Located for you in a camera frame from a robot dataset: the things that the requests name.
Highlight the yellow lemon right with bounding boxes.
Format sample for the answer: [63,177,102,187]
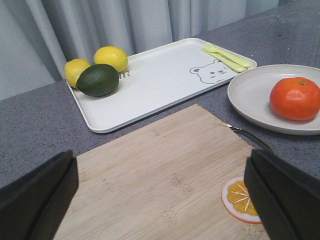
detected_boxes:
[93,46,129,73]

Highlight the dark green lime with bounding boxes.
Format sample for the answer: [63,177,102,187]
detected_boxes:
[76,64,119,97]

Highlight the metal cutting board handle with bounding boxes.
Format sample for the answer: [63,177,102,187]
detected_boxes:
[226,124,274,154]

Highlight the orange slice coaster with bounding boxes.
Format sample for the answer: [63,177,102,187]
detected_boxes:
[221,176,262,224]

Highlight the orange mandarin fruit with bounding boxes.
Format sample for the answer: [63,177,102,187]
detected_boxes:
[269,77,320,121]

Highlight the yellow lemon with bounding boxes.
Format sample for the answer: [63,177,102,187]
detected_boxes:
[64,58,91,89]
[93,46,129,73]

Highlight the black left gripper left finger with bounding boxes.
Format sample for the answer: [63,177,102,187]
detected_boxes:
[0,150,79,240]

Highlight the grey curtain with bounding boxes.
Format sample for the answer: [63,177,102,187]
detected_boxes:
[0,0,308,101]

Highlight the white bear-print tray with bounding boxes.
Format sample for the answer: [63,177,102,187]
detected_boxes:
[70,38,238,133]

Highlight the pale yellow plastic knife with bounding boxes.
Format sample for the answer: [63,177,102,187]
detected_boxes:
[203,47,252,68]

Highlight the beige round plate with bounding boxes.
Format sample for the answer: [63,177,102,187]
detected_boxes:
[227,64,320,136]

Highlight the pale yellow plastic fork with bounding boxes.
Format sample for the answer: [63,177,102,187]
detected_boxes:
[202,43,247,73]

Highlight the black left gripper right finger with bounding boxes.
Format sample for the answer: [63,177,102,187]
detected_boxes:
[244,149,320,240]

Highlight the yellow lemon left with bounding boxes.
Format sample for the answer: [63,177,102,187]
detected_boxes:
[64,58,91,89]

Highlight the wooden cutting board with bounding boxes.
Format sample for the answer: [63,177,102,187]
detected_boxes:
[55,104,268,240]

